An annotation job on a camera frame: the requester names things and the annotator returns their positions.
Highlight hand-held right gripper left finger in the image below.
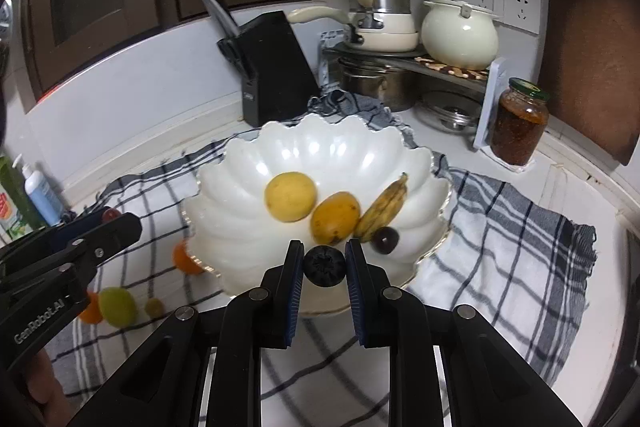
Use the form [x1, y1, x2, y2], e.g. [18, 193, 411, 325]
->
[67, 239, 306, 427]

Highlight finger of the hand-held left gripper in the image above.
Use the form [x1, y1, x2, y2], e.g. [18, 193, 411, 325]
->
[0, 208, 108, 253]
[0, 213, 142, 293]

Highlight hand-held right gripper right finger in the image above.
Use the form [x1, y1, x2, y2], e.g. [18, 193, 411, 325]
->
[345, 238, 583, 427]

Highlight blueberry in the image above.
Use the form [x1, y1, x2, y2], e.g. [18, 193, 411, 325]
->
[303, 245, 348, 288]

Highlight dark plum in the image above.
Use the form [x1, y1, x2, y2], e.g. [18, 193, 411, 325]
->
[370, 227, 401, 256]

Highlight yellow mango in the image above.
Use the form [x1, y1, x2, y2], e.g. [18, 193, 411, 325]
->
[310, 191, 361, 245]

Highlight spotted yellow banana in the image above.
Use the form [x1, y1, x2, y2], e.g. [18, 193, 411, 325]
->
[354, 173, 409, 243]

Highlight white scalloped bowl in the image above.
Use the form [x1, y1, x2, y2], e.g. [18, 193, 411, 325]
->
[181, 113, 458, 319]

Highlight yellow lemon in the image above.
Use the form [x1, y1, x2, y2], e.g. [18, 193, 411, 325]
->
[264, 172, 318, 223]

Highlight person's left hand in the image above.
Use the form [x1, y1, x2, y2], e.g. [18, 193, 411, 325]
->
[25, 349, 71, 427]

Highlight white blue pump bottle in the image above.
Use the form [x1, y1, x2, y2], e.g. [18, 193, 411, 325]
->
[14, 155, 65, 225]

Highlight green dish soap bottle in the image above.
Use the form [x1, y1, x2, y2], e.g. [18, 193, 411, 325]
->
[0, 155, 43, 243]

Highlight orange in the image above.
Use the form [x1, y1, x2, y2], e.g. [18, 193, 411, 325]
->
[79, 292, 103, 324]
[172, 241, 206, 275]

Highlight green apple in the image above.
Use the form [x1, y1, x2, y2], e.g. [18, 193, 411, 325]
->
[98, 287, 138, 327]

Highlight black white checked cloth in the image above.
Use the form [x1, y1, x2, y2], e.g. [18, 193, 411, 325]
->
[65, 92, 598, 427]

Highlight white coaster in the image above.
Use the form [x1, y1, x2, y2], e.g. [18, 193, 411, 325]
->
[482, 147, 533, 174]

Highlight steel pot lid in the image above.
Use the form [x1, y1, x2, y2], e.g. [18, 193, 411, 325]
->
[417, 92, 483, 131]

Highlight large steel pot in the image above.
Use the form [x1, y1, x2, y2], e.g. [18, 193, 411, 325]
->
[338, 57, 418, 112]

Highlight black knife block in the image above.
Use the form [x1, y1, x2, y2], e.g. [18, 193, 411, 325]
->
[235, 11, 319, 128]

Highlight glass jar of chili sauce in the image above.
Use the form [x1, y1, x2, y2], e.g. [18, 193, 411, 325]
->
[490, 78, 550, 166]

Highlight kitchen shelf rack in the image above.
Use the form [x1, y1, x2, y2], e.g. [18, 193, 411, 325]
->
[319, 29, 508, 152]

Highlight wooden trivet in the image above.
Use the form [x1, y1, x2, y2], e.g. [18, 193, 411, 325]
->
[414, 56, 488, 80]

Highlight cream saucepan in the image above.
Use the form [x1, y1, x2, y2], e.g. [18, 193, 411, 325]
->
[286, 6, 420, 52]

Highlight cream lidded pot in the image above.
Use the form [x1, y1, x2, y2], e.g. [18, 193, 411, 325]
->
[421, 0, 501, 72]

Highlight brown wooden cutting board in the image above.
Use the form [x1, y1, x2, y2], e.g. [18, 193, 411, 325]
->
[537, 0, 640, 165]

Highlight black handled kitchen scissors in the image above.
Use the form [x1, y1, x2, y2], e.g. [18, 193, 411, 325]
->
[216, 36, 252, 78]

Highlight steel handled knives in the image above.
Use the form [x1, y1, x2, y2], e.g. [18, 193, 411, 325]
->
[196, 0, 239, 38]

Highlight steel pot with cream handle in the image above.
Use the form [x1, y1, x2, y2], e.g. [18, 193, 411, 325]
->
[332, 0, 413, 30]

